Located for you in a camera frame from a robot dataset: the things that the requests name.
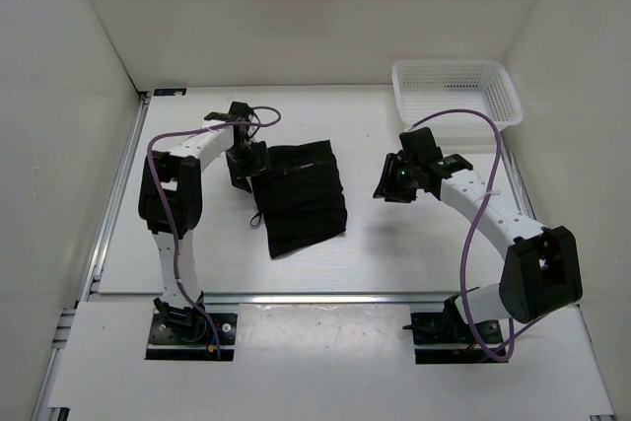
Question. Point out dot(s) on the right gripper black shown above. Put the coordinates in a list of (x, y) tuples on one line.
[(387, 188)]

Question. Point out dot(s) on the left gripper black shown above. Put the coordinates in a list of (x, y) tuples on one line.
[(260, 165)]

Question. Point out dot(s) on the black shorts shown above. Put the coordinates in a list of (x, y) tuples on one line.
[(300, 198)]

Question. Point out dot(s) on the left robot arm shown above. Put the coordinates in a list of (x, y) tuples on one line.
[(171, 204)]

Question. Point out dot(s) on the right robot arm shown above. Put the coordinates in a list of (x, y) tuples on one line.
[(541, 272)]

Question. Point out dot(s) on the small dark label sticker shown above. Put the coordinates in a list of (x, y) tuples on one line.
[(169, 92)]

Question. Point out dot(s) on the white plastic mesh basket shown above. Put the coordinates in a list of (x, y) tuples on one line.
[(425, 86)]

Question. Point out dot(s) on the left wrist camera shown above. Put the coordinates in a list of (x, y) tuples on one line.
[(238, 111)]

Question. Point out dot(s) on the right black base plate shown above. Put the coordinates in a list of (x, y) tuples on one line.
[(436, 345)]

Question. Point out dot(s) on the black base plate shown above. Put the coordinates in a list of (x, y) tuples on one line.
[(436, 345), (168, 342)]

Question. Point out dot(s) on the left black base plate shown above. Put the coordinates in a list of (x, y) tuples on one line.
[(168, 342)]

